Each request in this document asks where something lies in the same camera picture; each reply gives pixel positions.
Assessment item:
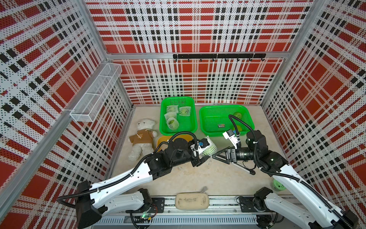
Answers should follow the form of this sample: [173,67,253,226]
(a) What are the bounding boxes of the yellow plastic bowl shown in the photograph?
[157,135,176,145]

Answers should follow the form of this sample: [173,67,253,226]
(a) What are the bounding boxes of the empty green plastic basket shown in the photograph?
[159,96,198,135]

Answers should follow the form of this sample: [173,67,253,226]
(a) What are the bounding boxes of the green basket with fruit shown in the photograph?
[199,105,255,137]

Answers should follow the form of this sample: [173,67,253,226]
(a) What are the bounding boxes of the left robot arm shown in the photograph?
[56,132,210,229]

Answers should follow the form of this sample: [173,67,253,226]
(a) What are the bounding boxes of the black hook rail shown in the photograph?
[173,53,266,60]

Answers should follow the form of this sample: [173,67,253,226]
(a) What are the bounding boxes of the white teddy bear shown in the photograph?
[128,119,157,161]

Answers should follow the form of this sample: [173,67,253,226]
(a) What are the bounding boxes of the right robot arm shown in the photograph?
[212,114,358,229]

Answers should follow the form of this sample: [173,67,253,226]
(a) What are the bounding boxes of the black pen tool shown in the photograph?
[244,165,257,176]

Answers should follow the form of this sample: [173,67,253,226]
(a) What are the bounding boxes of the green tape roll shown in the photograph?
[271,179,286,191]

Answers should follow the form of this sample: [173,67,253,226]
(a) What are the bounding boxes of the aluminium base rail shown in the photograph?
[86,195,321,229]

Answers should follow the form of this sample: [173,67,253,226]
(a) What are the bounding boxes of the clear wall shelf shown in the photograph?
[71,63,122,123]

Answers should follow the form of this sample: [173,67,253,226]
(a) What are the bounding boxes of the beige sponge block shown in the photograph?
[175,192,210,210]

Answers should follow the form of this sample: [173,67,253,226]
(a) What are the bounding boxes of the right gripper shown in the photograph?
[212,146,257,165]

